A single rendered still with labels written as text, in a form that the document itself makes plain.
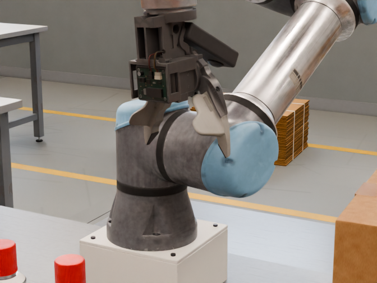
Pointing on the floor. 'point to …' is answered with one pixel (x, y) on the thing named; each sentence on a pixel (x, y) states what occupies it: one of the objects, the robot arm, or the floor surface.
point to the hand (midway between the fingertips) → (189, 150)
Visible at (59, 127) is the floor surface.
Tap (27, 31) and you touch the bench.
